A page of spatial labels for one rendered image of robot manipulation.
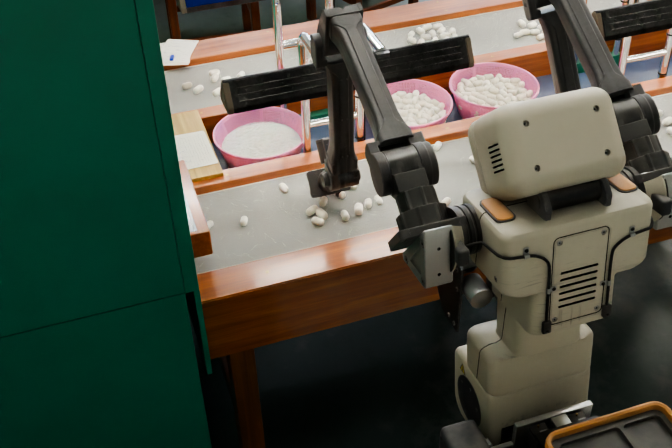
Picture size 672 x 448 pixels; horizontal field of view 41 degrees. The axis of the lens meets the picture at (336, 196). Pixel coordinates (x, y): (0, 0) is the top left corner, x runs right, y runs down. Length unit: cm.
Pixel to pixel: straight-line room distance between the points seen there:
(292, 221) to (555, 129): 95
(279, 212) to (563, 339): 86
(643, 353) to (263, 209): 137
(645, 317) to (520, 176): 178
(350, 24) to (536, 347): 69
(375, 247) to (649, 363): 120
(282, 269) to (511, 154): 80
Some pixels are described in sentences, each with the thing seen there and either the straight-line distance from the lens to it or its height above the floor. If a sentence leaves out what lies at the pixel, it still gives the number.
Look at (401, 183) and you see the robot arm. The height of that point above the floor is 125.
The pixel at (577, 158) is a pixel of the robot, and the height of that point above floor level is 132.
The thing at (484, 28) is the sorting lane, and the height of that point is 74.
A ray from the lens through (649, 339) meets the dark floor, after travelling 307.
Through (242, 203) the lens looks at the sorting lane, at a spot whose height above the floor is 74.
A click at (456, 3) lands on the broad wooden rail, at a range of 321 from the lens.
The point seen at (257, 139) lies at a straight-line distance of 253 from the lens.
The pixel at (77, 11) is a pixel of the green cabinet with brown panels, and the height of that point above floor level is 150.
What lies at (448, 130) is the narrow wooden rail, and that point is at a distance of 250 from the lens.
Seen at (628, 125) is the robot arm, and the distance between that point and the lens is 167.
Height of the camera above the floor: 213
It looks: 37 degrees down
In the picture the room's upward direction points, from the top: 2 degrees counter-clockwise
